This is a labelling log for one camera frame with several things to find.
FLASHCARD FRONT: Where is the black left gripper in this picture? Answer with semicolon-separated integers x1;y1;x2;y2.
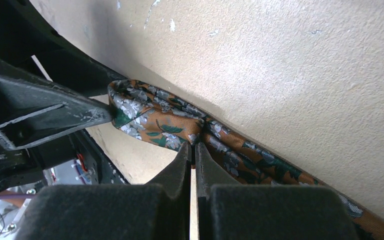
0;69;129;192

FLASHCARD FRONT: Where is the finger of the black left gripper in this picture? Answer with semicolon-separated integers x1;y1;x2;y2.
0;0;126;97

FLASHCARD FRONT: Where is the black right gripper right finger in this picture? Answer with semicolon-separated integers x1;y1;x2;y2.
195;143;358;240

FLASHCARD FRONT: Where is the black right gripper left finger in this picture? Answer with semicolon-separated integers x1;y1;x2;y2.
16;142;192;240

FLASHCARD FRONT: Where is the brown floral tie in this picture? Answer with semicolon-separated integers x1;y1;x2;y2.
107;79;384;240

